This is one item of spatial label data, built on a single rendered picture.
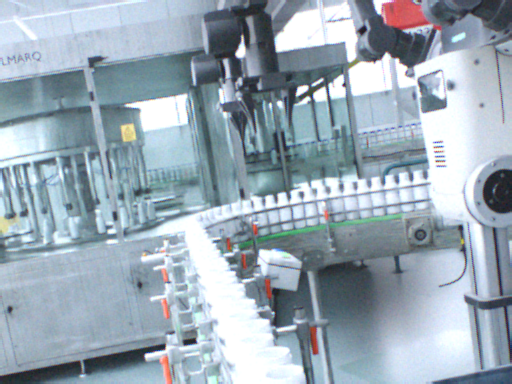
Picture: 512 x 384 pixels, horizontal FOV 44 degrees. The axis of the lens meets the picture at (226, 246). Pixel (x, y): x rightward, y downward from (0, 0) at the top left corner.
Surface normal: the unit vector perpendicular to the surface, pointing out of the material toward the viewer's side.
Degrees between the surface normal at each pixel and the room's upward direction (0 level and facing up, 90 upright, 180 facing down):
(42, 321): 90
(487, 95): 90
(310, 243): 90
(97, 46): 90
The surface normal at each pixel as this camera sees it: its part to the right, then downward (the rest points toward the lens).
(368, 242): -0.21, 0.17
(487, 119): 0.13, 0.29
